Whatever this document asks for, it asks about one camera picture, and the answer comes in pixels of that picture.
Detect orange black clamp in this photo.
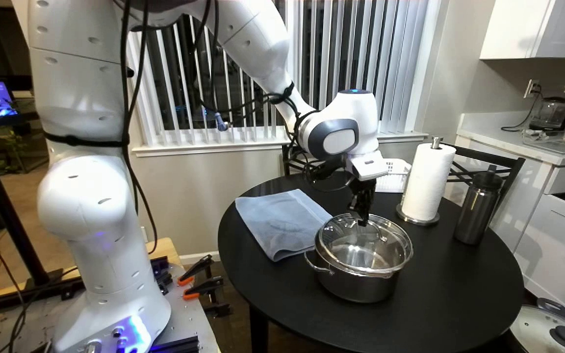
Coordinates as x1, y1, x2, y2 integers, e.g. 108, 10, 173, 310
183, 275, 228, 306
177, 256, 216, 285

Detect clear plastic container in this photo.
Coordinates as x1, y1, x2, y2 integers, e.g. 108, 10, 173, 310
375, 157, 412, 195

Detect white wall outlet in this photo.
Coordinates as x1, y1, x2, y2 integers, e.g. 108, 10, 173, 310
524, 77, 544, 103

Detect white vertical window blinds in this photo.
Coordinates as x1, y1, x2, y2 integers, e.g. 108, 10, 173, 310
124, 0, 441, 150

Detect white wall cabinet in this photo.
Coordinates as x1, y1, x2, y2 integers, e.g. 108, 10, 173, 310
479, 0, 565, 63

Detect white round appliance lid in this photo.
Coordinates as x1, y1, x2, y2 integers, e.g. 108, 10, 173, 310
508, 297, 565, 353

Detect round black table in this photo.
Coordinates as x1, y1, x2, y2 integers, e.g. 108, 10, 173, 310
216, 171, 526, 353

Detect black countertop appliance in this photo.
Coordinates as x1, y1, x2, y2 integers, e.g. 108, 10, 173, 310
528, 97, 565, 136

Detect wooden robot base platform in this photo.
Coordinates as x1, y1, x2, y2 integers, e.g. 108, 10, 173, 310
0, 236, 222, 353

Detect black stand frame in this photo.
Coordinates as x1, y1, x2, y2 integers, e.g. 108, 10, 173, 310
0, 120, 84, 303

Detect glass pot lid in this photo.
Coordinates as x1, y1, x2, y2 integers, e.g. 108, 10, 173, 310
312, 210, 416, 279

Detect paper towel roll on holder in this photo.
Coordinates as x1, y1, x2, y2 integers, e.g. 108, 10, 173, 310
396, 136, 459, 230

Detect blue cloth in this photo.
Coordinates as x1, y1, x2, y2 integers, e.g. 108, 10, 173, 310
234, 187, 336, 263

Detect white counter cabinet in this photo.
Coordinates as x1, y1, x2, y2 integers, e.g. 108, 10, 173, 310
455, 110, 565, 322

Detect steel thermos bottle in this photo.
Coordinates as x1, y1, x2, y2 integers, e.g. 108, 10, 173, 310
453, 163, 504, 248

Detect stainless steel pot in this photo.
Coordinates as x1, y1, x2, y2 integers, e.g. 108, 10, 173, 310
302, 218, 412, 306

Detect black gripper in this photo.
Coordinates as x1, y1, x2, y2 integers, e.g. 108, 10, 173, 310
345, 155, 390, 228

